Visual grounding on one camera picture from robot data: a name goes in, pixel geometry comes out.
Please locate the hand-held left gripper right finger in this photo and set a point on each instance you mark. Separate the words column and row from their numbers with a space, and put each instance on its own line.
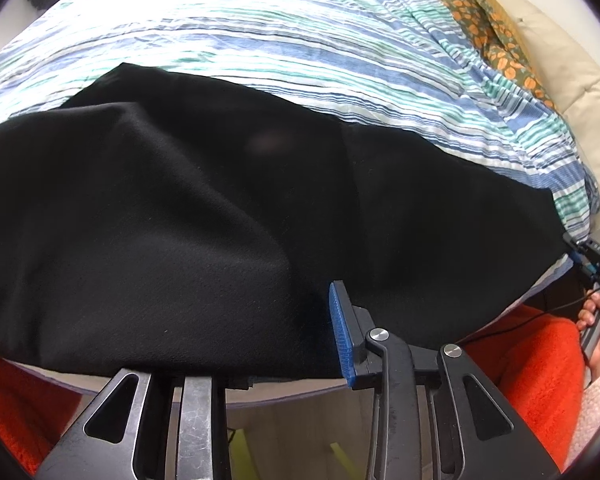
column 341, row 330

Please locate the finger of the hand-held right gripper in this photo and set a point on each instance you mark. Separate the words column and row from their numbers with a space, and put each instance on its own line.
column 577, row 255

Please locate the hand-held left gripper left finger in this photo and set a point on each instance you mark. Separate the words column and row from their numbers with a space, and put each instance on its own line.
column 195, row 410

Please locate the black pants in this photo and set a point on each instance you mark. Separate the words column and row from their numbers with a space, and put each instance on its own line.
column 180, row 210

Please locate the person's right hand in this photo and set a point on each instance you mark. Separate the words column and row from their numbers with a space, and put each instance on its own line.
column 591, row 311

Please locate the orange fleece trousers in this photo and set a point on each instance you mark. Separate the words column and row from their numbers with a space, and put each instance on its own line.
column 530, row 375

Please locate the orange patterned blanket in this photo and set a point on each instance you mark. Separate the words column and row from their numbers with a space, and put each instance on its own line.
column 480, row 25

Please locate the striped bed sheet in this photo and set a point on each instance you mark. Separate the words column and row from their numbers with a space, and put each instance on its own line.
column 280, row 35

